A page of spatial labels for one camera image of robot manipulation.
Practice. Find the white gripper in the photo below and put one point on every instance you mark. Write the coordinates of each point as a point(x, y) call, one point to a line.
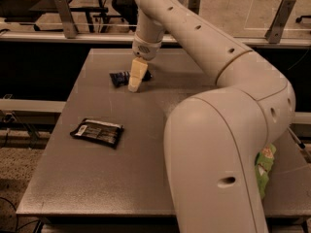
point(146, 50)

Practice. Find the blue rxbar blueberry bar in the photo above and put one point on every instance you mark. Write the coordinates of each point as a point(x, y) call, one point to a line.
point(122, 78)

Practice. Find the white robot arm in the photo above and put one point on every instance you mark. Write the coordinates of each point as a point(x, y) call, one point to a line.
point(211, 139)

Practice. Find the green rice chip bag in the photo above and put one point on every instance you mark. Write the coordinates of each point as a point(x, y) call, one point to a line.
point(263, 165)

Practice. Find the black office chair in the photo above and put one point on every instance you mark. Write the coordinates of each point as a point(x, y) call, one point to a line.
point(128, 10)

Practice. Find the black snack bar wrapper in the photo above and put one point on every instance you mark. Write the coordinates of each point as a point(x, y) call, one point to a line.
point(99, 132)

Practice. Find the dark desk in background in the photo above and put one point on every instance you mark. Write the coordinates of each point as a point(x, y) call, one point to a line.
point(42, 15)

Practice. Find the grey metal bracket left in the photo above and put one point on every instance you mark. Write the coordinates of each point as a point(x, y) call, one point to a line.
point(69, 27)

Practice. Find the grey metal bracket middle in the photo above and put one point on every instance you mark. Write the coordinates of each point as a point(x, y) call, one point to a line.
point(194, 6)

